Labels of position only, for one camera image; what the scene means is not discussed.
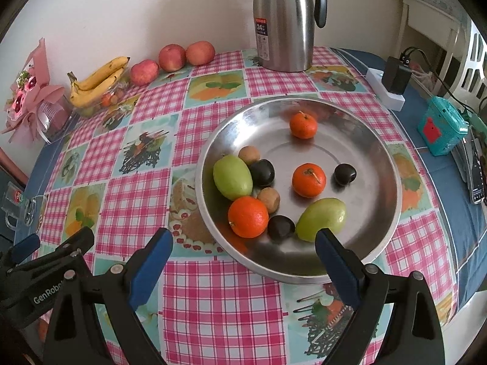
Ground white power strip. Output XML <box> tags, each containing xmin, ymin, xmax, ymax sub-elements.
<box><xmin>366</xmin><ymin>68</ymin><xmax>405</xmax><ymax>111</ymax></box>

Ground white wooden chair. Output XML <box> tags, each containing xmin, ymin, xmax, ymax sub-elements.
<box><xmin>395</xmin><ymin>0</ymin><xmax>486</xmax><ymax>109</ymax></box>

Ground red apple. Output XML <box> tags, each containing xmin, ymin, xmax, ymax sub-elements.
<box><xmin>186</xmin><ymin>40</ymin><xmax>215</xmax><ymax>66</ymax></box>
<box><xmin>159</xmin><ymin>44</ymin><xmax>186</xmax><ymax>73</ymax></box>

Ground pink checkered tablecloth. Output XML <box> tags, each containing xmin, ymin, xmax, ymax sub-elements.
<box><xmin>38</xmin><ymin>47</ymin><xmax>457</xmax><ymax>364</ymax></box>

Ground blue tablecloth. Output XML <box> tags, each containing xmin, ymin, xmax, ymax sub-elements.
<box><xmin>330</xmin><ymin>48</ymin><xmax>487</xmax><ymax>308</ymax></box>

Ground black adapter cable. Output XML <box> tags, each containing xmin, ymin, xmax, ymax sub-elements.
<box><xmin>398</xmin><ymin>46</ymin><xmax>487</xmax><ymax>117</ymax></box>

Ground orange tangerine in tray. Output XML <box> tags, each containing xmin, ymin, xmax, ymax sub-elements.
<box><xmin>291</xmin><ymin>163</ymin><xmax>327</xmax><ymax>199</ymax></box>

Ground round steel tray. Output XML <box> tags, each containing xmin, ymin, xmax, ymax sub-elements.
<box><xmin>196</xmin><ymin>97</ymin><xmax>402</xmax><ymax>284</ymax></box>

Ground green jujube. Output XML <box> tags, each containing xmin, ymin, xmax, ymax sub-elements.
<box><xmin>213</xmin><ymin>155</ymin><xmax>254</xmax><ymax>201</ymax></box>
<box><xmin>296</xmin><ymin>198</ymin><xmax>347</xmax><ymax>242</ymax></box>

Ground glass mug red logo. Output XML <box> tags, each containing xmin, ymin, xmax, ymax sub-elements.
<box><xmin>1</xmin><ymin>182</ymin><xmax>48</xmax><ymax>231</ymax></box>

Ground dark chestnut bottom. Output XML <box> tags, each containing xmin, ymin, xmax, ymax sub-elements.
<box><xmin>267</xmin><ymin>215</ymin><xmax>296</xmax><ymax>242</ymax></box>

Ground orange tangerine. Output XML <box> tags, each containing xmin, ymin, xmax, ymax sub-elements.
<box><xmin>227</xmin><ymin>196</ymin><xmax>269</xmax><ymax>239</ymax></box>
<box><xmin>291</xmin><ymin>163</ymin><xmax>327</xmax><ymax>199</ymax></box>
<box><xmin>289</xmin><ymin>111</ymin><xmax>318</xmax><ymax>140</ymax></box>

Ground red apple middle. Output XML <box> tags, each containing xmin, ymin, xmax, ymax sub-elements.
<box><xmin>159</xmin><ymin>44</ymin><xmax>186</xmax><ymax>73</ymax></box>

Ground red apple nearest bananas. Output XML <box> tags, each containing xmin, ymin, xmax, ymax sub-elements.
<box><xmin>130</xmin><ymin>59</ymin><xmax>159</xmax><ymax>87</ymax></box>

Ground brown longan fruit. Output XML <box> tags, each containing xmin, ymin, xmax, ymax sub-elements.
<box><xmin>238</xmin><ymin>145</ymin><xmax>261</xmax><ymax>166</ymax></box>

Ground black power adapter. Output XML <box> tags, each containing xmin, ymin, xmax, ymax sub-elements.
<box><xmin>381</xmin><ymin>56</ymin><xmax>412</xmax><ymax>95</ymax></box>

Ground green jujube right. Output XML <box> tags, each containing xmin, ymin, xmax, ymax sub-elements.
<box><xmin>296</xmin><ymin>198</ymin><xmax>347</xmax><ymax>242</ymax></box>

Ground dark chestnut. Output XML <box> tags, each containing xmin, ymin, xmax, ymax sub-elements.
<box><xmin>267</xmin><ymin>215</ymin><xmax>296</xmax><ymax>242</ymax></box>
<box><xmin>334</xmin><ymin>163</ymin><xmax>357</xmax><ymax>187</ymax></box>
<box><xmin>248</xmin><ymin>159</ymin><xmax>275</xmax><ymax>188</ymax></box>

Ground green jujube left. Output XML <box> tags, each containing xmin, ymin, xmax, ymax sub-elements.
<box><xmin>213</xmin><ymin>155</ymin><xmax>254</xmax><ymax>201</ymax></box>

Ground red apple farthest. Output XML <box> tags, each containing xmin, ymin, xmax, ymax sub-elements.
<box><xmin>186</xmin><ymin>40</ymin><xmax>215</xmax><ymax>66</ymax></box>

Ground clear plastic fruit container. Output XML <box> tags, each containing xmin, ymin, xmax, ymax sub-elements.
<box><xmin>73</xmin><ymin>78</ymin><xmax>130</xmax><ymax>118</ymax></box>

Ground black remote control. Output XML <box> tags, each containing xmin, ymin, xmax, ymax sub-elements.
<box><xmin>462</xmin><ymin>129</ymin><xmax>485</xmax><ymax>204</ymax></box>

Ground yellow banana bunch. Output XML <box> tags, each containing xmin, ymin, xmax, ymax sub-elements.
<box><xmin>67</xmin><ymin>56</ymin><xmax>130</xmax><ymax>108</ymax></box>

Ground teal box red label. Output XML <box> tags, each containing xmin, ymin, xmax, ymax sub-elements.
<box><xmin>417</xmin><ymin>96</ymin><xmax>469</xmax><ymax>157</ymax></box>

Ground stainless steel thermos jug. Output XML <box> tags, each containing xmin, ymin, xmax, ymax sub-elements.
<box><xmin>253</xmin><ymin>0</ymin><xmax>328</xmax><ymax>73</ymax></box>

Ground pink flower bouquet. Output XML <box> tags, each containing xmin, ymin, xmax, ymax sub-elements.
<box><xmin>1</xmin><ymin>39</ymin><xmax>71</xmax><ymax>146</ymax></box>

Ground brown longan in tray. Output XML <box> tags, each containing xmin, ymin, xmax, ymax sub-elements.
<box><xmin>257</xmin><ymin>187</ymin><xmax>281</xmax><ymax>214</ymax></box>

